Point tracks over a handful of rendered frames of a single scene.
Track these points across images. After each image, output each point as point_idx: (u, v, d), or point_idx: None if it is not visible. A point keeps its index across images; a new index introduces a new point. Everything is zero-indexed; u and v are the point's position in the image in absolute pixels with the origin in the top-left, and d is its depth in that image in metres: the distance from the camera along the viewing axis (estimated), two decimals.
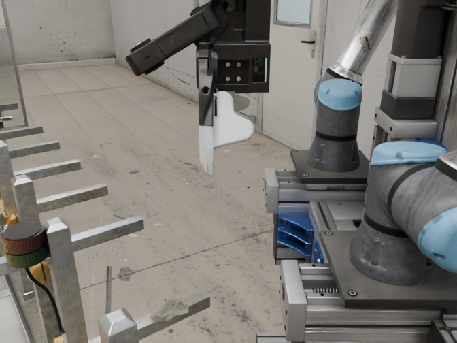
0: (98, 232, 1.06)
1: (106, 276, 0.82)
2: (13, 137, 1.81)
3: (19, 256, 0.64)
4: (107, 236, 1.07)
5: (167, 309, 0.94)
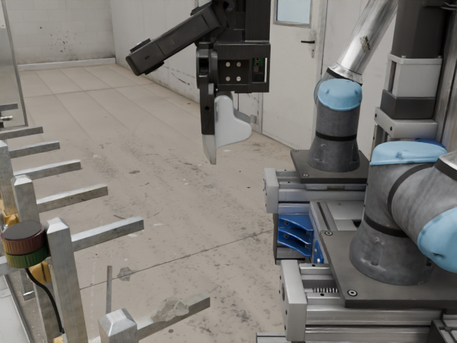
0: (98, 232, 1.06)
1: (107, 275, 0.82)
2: (13, 137, 1.81)
3: (19, 256, 0.64)
4: (107, 236, 1.07)
5: (167, 309, 0.94)
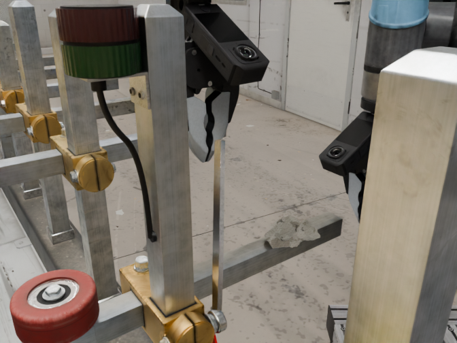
0: None
1: (214, 157, 0.49)
2: None
3: (94, 48, 0.31)
4: None
5: (288, 232, 0.60)
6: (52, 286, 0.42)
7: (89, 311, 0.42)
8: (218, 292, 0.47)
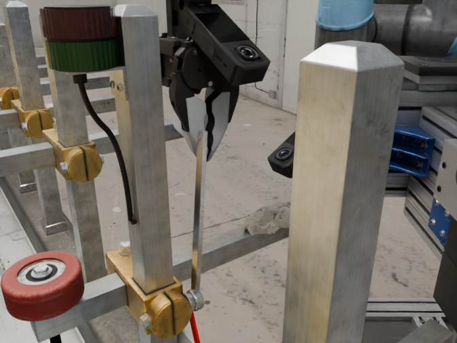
0: None
1: (197, 147, 0.52)
2: None
3: (74, 45, 0.34)
4: (166, 133, 0.77)
5: (266, 220, 0.64)
6: (39, 265, 0.46)
7: (74, 288, 0.45)
8: (196, 273, 0.50)
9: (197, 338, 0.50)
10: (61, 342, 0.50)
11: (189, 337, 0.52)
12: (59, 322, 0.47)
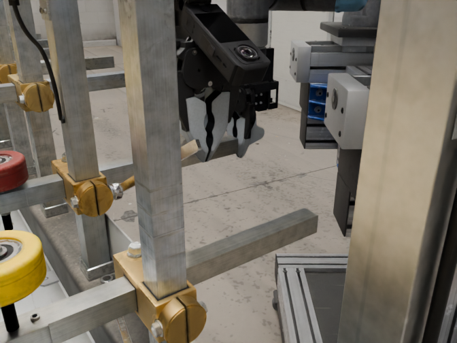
0: (105, 74, 0.90)
1: (185, 145, 0.52)
2: None
3: None
4: (115, 81, 0.91)
5: None
6: None
7: (18, 171, 0.59)
8: (126, 189, 0.62)
9: None
10: (11, 222, 0.64)
11: (113, 221, 0.65)
12: (8, 202, 0.61)
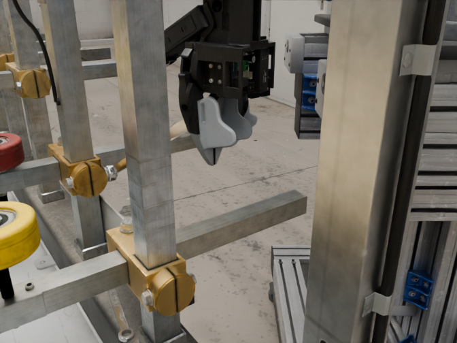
0: (100, 63, 0.91)
1: (176, 124, 0.54)
2: None
3: None
4: (111, 70, 0.92)
5: None
6: None
7: (14, 152, 0.61)
8: (120, 170, 0.64)
9: None
10: None
11: (107, 203, 0.67)
12: (5, 182, 0.63)
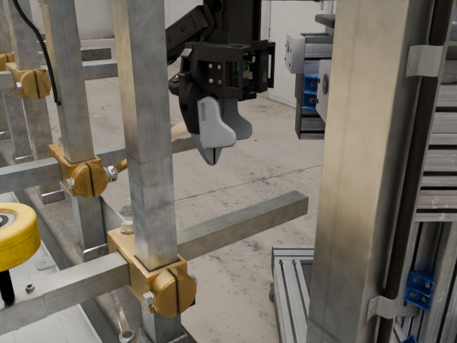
0: (101, 63, 0.91)
1: (177, 125, 0.54)
2: None
3: None
4: (111, 70, 0.92)
5: None
6: None
7: None
8: (121, 171, 0.64)
9: None
10: None
11: (108, 203, 0.67)
12: None
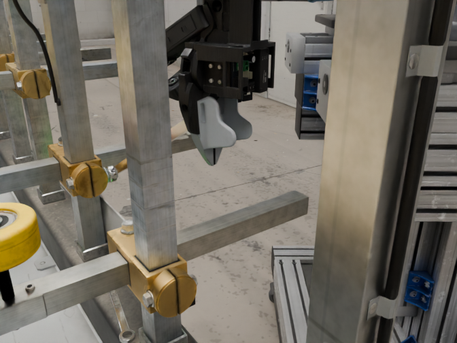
0: (101, 63, 0.91)
1: (177, 125, 0.54)
2: None
3: None
4: (111, 70, 0.92)
5: None
6: None
7: None
8: (121, 171, 0.64)
9: None
10: None
11: (108, 203, 0.67)
12: None
